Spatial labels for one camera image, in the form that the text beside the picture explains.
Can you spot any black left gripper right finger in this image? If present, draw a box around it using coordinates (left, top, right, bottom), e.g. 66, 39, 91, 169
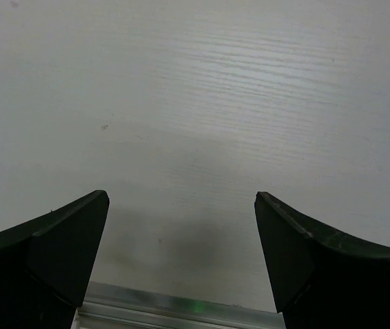
254, 192, 390, 328

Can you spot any aluminium table edge rail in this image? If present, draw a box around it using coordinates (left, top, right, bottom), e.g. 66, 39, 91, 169
78, 282, 285, 328

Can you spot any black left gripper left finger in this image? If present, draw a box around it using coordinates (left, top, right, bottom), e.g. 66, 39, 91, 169
0, 190, 110, 328

